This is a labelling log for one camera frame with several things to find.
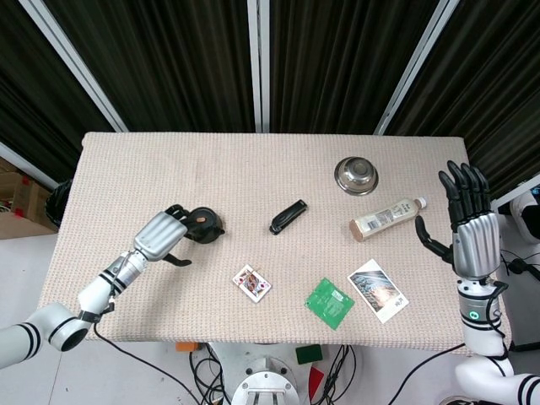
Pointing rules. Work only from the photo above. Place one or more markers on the picture postcard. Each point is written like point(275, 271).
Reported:
point(377, 291)

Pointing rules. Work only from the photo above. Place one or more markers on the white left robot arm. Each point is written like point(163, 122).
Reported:
point(63, 320)

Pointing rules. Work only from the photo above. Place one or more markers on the white machine housing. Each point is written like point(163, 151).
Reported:
point(525, 215)

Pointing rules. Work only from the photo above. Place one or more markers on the black curtain panel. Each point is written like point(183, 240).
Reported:
point(169, 63)
point(498, 84)
point(34, 105)
point(337, 63)

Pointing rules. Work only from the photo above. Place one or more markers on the white robot torso base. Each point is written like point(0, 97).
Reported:
point(266, 379)

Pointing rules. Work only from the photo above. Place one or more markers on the stainless steel bowl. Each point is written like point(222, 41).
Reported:
point(357, 176)

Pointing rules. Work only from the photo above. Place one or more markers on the green card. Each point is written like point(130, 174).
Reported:
point(309, 354)

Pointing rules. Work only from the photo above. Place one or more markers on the beige drink bottle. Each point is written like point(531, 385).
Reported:
point(381, 219)

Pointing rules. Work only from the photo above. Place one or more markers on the orange block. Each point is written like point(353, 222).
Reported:
point(186, 347)

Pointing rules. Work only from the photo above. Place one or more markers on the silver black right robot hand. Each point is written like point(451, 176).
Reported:
point(476, 240)

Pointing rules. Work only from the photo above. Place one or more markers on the white partition post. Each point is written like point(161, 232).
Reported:
point(258, 63)
point(415, 63)
point(76, 63)

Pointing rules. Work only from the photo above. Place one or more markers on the cardboard box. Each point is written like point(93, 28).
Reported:
point(25, 198)

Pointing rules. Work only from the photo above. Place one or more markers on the red card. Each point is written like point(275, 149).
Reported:
point(317, 379)

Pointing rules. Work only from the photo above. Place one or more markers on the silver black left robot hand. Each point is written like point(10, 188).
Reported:
point(158, 236)

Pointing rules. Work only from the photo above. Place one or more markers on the playing card deck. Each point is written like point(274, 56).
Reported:
point(252, 283)

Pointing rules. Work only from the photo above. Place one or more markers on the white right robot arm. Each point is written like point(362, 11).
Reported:
point(481, 320)

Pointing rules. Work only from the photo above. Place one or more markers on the green foil sachet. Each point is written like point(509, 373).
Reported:
point(330, 304)

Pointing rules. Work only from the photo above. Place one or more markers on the black round object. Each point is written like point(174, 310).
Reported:
point(59, 202)

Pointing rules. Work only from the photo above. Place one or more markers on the black round tape dispenser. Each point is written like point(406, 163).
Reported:
point(207, 230)

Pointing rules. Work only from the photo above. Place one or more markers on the black stapler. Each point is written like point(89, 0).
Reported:
point(287, 218)

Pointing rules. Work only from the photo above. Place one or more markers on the beige waffle tablecloth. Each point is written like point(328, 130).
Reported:
point(270, 169)

